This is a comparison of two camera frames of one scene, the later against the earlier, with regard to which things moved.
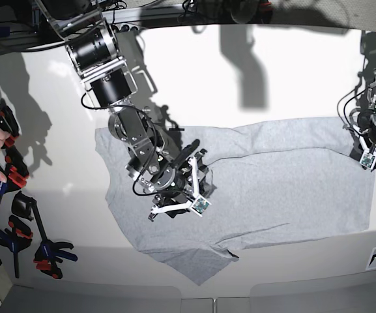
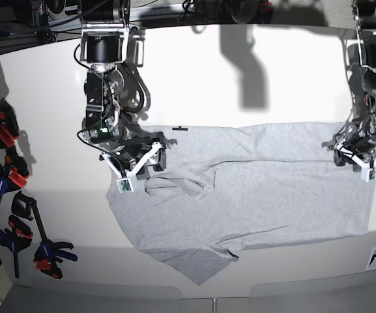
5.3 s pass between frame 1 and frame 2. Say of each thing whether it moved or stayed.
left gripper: moved
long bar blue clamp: stayed
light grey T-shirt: stayed
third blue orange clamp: stayed
